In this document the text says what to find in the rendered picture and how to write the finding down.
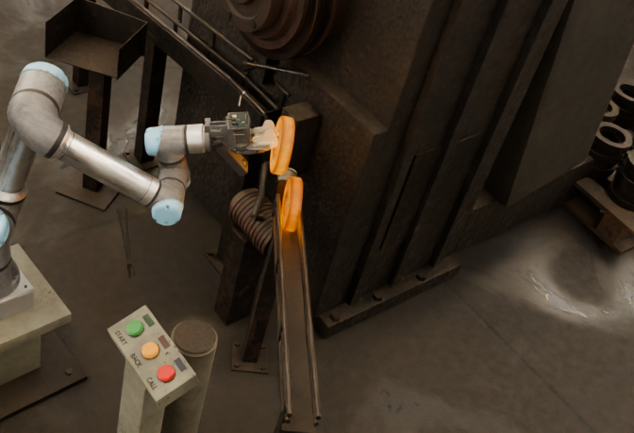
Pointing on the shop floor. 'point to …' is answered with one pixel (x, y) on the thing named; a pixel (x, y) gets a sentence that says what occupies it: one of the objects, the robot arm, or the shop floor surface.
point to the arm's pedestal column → (36, 374)
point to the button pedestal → (147, 375)
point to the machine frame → (392, 115)
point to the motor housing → (243, 257)
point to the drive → (561, 104)
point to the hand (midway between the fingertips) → (283, 140)
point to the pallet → (624, 226)
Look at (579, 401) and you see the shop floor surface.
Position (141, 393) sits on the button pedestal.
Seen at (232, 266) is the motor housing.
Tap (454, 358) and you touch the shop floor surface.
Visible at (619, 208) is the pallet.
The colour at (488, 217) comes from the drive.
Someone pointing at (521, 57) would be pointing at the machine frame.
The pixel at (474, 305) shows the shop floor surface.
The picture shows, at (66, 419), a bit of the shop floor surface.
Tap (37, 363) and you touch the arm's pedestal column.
